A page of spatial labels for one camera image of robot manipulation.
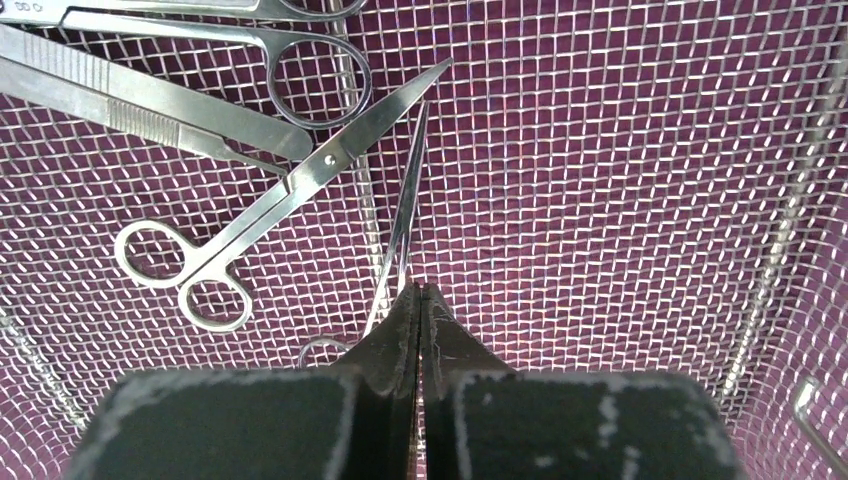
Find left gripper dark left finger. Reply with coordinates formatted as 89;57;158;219
66;282;421;479

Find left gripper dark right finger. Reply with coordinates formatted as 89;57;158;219
421;284;745;479

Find steel surgical forceps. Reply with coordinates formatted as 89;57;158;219
298;95;436;370

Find steel surgical scissors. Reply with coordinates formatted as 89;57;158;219
114;58;453;332

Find metal mesh instrument tray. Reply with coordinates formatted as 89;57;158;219
0;0;848;480

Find magenta surgical wrap cloth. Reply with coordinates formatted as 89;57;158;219
0;0;848;480

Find large steel dressing forceps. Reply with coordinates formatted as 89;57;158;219
1;26;314;175

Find large steel ring scissors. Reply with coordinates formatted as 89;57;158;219
1;1;372;130

